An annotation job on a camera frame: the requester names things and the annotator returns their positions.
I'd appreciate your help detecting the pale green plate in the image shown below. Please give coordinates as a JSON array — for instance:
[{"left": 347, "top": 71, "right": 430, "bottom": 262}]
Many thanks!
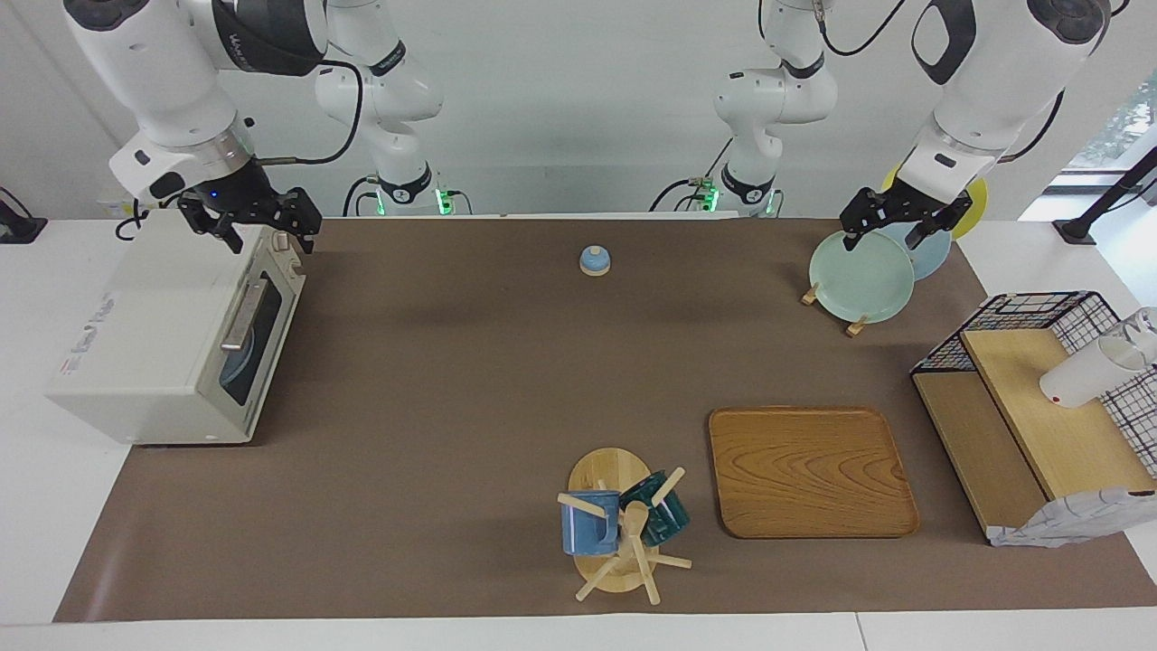
[{"left": 808, "top": 230, "right": 916, "bottom": 325}]

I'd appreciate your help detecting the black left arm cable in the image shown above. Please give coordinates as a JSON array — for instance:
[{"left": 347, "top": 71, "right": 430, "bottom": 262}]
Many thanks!
[{"left": 759, "top": 0, "right": 1068, "bottom": 164}]

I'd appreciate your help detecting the dark green mug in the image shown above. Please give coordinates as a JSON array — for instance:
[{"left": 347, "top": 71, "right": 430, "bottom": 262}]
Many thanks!
[{"left": 619, "top": 470, "right": 691, "bottom": 547}]

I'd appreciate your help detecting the wooden plate rack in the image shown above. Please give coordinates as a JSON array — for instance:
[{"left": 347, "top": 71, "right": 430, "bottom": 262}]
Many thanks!
[{"left": 800, "top": 282, "right": 869, "bottom": 338}]

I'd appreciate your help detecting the yellow plate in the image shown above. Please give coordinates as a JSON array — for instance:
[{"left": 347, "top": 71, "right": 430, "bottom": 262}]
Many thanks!
[{"left": 881, "top": 163, "right": 989, "bottom": 241}]

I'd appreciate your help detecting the black wire basket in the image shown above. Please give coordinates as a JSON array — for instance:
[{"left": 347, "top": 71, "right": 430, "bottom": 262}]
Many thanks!
[{"left": 910, "top": 290, "right": 1157, "bottom": 480}]

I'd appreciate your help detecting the wooden serving tray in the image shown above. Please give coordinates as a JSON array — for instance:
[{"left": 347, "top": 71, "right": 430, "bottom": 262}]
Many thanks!
[{"left": 708, "top": 406, "right": 921, "bottom": 540}]

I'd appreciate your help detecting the black clamp stand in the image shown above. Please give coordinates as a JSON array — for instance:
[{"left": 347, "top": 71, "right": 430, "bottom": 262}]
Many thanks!
[{"left": 0, "top": 187, "right": 48, "bottom": 245}]

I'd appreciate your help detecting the cream toaster oven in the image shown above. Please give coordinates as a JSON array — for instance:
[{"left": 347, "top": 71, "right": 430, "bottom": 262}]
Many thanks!
[{"left": 45, "top": 210, "right": 308, "bottom": 446}]

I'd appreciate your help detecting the brown table mat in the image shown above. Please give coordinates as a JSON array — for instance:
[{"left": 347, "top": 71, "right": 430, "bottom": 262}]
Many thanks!
[{"left": 52, "top": 217, "right": 1157, "bottom": 623}]

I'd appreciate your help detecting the wooden stepped shelf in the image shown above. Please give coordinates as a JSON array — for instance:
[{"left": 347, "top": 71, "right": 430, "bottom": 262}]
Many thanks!
[{"left": 911, "top": 327, "right": 1157, "bottom": 543}]

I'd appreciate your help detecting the wooden mug tree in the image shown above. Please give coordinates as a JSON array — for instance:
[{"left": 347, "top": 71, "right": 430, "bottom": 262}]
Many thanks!
[{"left": 556, "top": 448, "right": 694, "bottom": 605}]

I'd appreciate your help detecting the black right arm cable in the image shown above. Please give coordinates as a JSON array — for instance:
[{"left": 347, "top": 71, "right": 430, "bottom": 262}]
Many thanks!
[{"left": 258, "top": 59, "right": 364, "bottom": 166}]

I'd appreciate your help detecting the light blue racked plate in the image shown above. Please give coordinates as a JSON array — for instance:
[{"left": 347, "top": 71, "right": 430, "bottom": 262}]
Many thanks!
[{"left": 881, "top": 222, "right": 952, "bottom": 282}]

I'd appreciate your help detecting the glass oven door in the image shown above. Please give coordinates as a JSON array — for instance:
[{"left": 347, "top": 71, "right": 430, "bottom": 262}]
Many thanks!
[{"left": 217, "top": 226, "right": 308, "bottom": 444}]

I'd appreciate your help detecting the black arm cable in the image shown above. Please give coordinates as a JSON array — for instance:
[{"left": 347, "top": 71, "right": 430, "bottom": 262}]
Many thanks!
[
  {"left": 258, "top": 59, "right": 364, "bottom": 166},
  {"left": 759, "top": 0, "right": 1068, "bottom": 164}
]

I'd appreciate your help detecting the checkered grey cloth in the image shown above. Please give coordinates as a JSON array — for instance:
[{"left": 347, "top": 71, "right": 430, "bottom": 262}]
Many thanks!
[{"left": 987, "top": 486, "right": 1157, "bottom": 549}]

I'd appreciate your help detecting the black angled pole stand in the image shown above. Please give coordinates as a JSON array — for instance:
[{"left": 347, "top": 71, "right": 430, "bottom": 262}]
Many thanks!
[{"left": 1053, "top": 145, "right": 1157, "bottom": 245}]

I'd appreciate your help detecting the white cup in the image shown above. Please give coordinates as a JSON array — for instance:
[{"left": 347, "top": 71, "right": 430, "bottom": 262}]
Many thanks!
[{"left": 1039, "top": 307, "right": 1157, "bottom": 410}]

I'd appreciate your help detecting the black base cable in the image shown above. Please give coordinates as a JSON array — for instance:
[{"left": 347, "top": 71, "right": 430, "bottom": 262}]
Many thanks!
[
  {"left": 651, "top": 136, "right": 735, "bottom": 213},
  {"left": 343, "top": 175, "right": 381, "bottom": 218}
]

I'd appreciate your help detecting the blue mug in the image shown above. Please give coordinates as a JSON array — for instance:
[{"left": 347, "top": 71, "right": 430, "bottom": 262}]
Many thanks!
[{"left": 560, "top": 490, "right": 622, "bottom": 556}]

